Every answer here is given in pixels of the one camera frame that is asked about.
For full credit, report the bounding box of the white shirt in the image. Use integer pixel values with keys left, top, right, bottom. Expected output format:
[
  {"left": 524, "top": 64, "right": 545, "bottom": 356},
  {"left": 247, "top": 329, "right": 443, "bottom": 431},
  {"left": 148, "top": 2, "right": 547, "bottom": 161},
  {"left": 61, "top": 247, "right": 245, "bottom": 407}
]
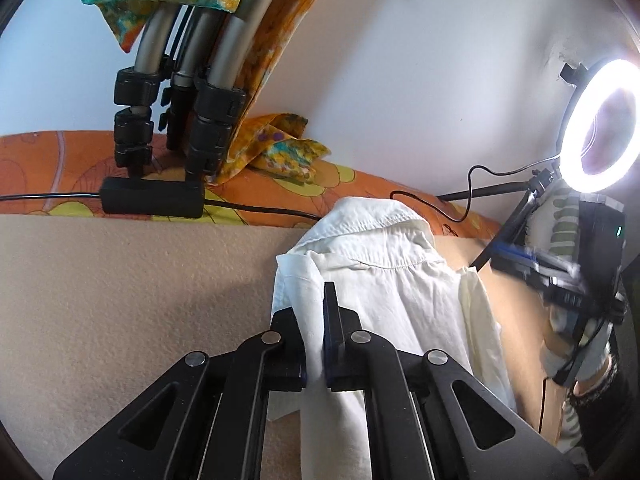
[{"left": 265, "top": 196, "right": 518, "bottom": 480}]

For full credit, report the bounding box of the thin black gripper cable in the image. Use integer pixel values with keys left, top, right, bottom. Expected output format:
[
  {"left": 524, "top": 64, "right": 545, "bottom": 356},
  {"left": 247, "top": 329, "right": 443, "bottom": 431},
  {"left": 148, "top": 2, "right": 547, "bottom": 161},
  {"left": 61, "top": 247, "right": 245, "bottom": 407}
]
[{"left": 538, "top": 340, "right": 587, "bottom": 433}]

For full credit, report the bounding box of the white ring light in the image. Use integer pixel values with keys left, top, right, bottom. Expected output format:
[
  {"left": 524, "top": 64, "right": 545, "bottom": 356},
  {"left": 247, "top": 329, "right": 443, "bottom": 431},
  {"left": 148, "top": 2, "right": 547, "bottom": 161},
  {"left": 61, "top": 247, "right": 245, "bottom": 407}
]
[{"left": 555, "top": 57, "right": 640, "bottom": 193}]

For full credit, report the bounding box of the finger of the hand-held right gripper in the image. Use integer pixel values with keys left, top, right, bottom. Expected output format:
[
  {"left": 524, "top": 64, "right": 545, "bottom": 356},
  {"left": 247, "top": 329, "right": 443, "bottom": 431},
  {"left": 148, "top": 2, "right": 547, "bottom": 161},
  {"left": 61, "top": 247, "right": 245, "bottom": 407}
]
[{"left": 491, "top": 241, "right": 551, "bottom": 286}]

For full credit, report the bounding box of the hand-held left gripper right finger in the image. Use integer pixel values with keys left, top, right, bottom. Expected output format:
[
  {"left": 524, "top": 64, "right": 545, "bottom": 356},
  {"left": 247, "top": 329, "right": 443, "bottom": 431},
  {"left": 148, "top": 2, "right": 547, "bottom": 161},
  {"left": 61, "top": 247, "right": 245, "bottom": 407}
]
[{"left": 322, "top": 281, "right": 576, "bottom": 480}]

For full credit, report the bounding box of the person's right forearm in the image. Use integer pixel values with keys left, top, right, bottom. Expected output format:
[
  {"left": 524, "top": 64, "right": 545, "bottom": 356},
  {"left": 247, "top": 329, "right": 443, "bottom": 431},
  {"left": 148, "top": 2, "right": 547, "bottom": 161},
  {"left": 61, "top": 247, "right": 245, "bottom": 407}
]
[{"left": 565, "top": 355, "right": 636, "bottom": 441}]

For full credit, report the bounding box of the black cable control box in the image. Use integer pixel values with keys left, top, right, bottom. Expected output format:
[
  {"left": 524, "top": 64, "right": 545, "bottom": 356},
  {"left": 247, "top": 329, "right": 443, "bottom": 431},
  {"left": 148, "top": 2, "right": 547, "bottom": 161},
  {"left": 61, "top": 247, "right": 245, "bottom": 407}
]
[{"left": 100, "top": 176, "right": 205, "bottom": 219}]

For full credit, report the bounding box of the colourful floral cloth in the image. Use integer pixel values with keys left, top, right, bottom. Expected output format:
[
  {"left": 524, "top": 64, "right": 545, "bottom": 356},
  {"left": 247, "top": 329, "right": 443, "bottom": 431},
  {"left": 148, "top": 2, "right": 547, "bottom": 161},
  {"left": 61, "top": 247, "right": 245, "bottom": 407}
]
[{"left": 82, "top": 0, "right": 341, "bottom": 183}]

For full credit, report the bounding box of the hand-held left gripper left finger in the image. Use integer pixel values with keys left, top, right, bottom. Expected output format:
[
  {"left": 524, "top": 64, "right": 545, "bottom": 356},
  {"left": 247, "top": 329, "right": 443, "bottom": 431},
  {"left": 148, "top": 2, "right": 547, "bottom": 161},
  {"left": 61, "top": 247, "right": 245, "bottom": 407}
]
[{"left": 52, "top": 307, "right": 308, "bottom": 480}]

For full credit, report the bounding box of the orange floral bed sheet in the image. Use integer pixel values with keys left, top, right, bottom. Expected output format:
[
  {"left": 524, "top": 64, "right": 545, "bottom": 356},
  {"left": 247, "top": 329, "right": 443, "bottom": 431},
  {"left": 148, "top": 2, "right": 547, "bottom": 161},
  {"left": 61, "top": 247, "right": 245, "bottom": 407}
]
[{"left": 0, "top": 130, "right": 506, "bottom": 241}]

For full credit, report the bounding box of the silver and black tripod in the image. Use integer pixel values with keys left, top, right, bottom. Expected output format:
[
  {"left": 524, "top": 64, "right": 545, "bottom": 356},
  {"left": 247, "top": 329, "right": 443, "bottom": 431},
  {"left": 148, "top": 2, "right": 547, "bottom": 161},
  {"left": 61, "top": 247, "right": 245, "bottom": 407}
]
[{"left": 112, "top": 0, "right": 296, "bottom": 181}]

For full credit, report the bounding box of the person's right hand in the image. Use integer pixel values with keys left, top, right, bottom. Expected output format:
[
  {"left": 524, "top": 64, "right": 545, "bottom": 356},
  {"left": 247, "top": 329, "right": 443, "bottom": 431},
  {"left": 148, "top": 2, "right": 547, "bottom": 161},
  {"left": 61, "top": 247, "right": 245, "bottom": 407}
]
[{"left": 527, "top": 191, "right": 615, "bottom": 386}]

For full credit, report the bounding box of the black ring light stand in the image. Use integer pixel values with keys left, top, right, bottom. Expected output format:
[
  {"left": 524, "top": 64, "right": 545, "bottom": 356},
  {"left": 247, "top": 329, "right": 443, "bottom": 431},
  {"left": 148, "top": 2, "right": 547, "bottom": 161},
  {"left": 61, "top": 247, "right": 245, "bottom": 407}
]
[{"left": 437, "top": 167, "right": 561, "bottom": 271}]

